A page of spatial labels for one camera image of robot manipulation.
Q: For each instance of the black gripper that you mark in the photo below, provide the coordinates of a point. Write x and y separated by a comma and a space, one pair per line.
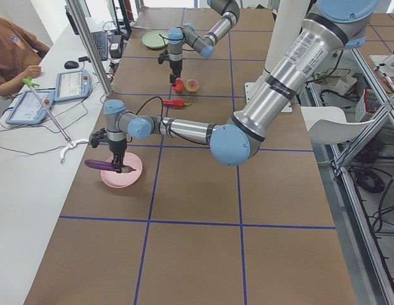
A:
175, 65
117, 147

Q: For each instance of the teach pendant tablet near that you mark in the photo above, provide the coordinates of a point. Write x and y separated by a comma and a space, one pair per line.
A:
27, 111

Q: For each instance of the aluminium frame post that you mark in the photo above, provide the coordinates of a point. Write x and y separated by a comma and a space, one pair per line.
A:
79, 19

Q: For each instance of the white chair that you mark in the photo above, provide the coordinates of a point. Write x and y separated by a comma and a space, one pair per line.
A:
328, 125

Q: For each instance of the teach pendant tablet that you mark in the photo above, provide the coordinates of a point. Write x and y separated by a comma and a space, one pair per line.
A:
27, 111
72, 85

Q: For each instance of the black computer mouse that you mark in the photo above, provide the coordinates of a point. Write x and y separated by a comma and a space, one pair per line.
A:
70, 64

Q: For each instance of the green plate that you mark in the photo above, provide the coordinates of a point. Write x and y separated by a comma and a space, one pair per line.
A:
155, 40

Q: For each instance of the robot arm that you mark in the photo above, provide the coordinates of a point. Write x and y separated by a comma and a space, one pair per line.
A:
305, 33
204, 45

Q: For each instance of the pink plate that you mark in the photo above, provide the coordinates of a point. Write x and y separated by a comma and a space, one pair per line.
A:
121, 180

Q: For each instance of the white plastic basket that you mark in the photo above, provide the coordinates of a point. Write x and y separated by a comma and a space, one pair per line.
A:
367, 105

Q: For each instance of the yellow-pink peach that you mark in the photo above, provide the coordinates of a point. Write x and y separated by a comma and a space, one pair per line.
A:
192, 85

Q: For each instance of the teach pendant tablet far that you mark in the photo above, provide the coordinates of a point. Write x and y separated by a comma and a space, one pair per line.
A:
72, 85

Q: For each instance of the red-orange pomegranate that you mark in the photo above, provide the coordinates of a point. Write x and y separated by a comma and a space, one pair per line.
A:
178, 85

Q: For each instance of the person in brown shirt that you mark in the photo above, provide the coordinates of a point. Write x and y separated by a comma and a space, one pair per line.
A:
20, 55

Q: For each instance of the black keyboard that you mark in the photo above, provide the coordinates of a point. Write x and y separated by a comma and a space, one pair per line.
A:
101, 44

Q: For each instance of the red chili pepper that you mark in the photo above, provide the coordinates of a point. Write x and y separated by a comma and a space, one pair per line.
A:
176, 104

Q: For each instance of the purple eggplant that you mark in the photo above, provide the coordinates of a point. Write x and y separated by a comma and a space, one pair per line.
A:
106, 166

